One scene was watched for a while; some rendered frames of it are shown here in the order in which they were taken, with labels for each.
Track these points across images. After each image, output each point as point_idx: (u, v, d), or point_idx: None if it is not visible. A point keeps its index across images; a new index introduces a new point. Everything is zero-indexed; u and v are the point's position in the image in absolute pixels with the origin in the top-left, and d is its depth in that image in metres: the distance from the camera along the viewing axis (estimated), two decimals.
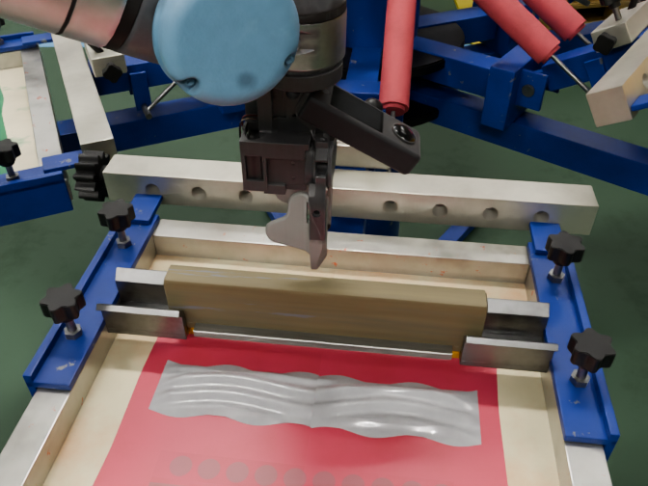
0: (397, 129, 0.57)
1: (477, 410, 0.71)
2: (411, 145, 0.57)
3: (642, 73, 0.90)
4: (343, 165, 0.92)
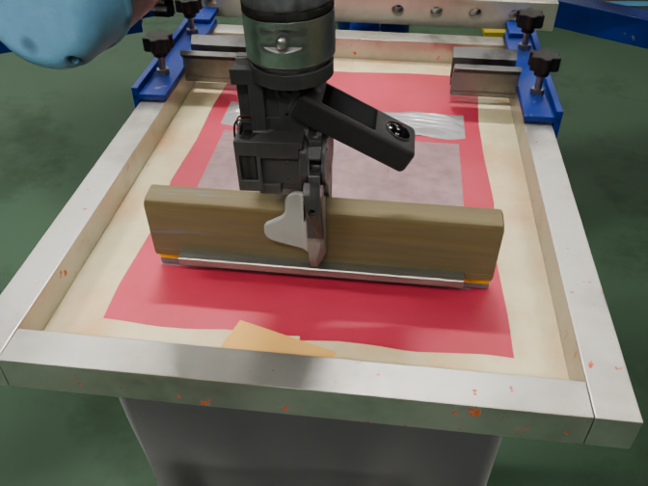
0: (391, 126, 0.57)
1: (463, 123, 0.96)
2: (405, 141, 0.57)
3: None
4: None
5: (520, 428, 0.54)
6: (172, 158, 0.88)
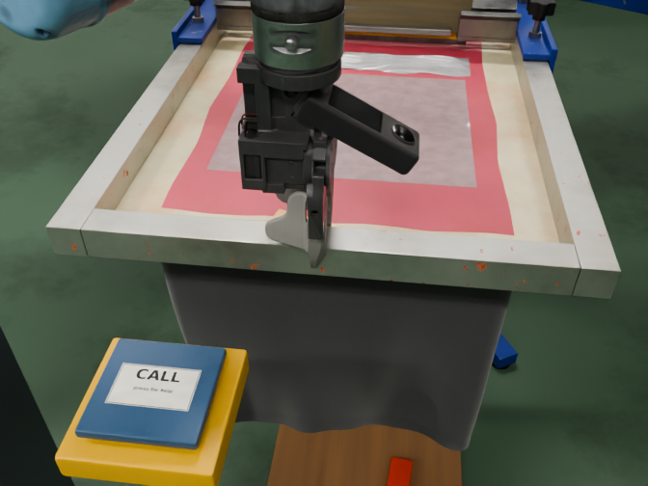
0: (396, 129, 0.57)
1: (469, 65, 1.06)
2: (410, 145, 0.57)
3: None
4: None
5: (519, 282, 0.65)
6: (208, 91, 0.99)
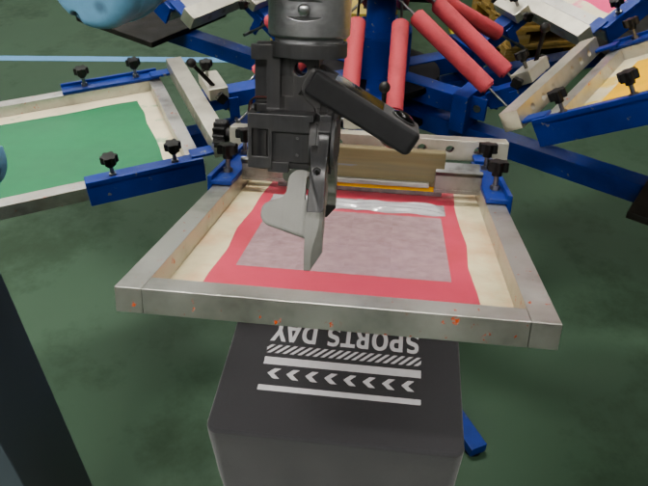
0: (397, 112, 0.60)
1: (444, 209, 1.33)
2: (410, 125, 0.60)
3: (531, 102, 1.62)
4: None
5: (485, 335, 0.82)
6: (235, 218, 1.23)
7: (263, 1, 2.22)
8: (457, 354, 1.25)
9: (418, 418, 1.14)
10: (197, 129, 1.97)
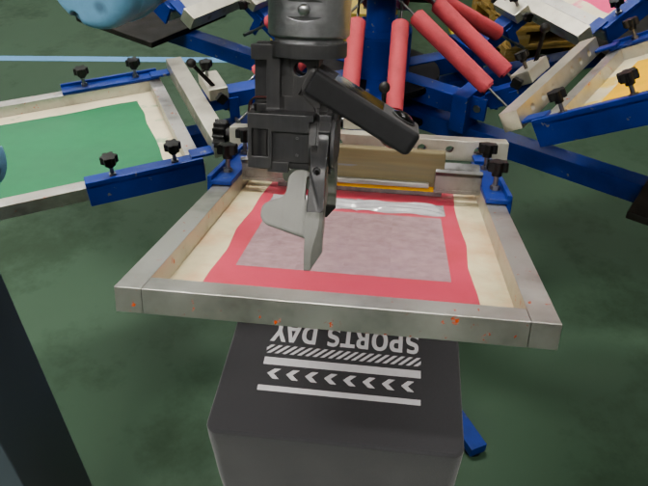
0: (397, 112, 0.60)
1: (444, 209, 1.33)
2: (410, 125, 0.60)
3: (531, 102, 1.62)
4: None
5: (485, 335, 0.82)
6: (235, 218, 1.23)
7: (263, 1, 2.22)
8: (457, 354, 1.25)
9: (418, 418, 1.14)
10: (197, 129, 1.97)
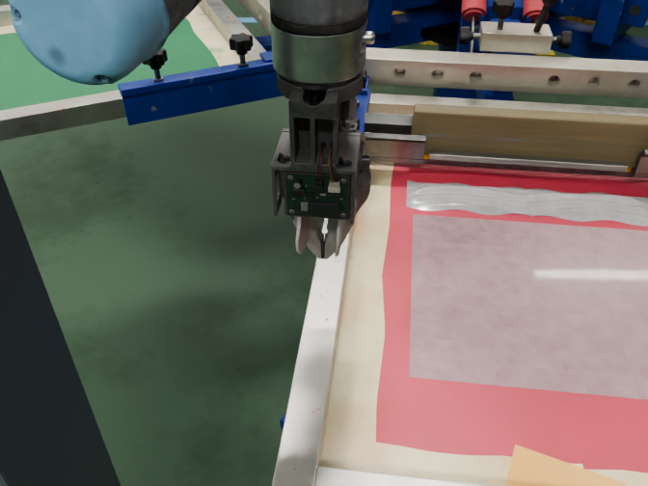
0: None
1: None
2: None
3: None
4: (513, 51, 1.17)
5: None
6: (373, 249, 0.88)
7: None
8: None
9: None
10: (259, 41, 1.49)
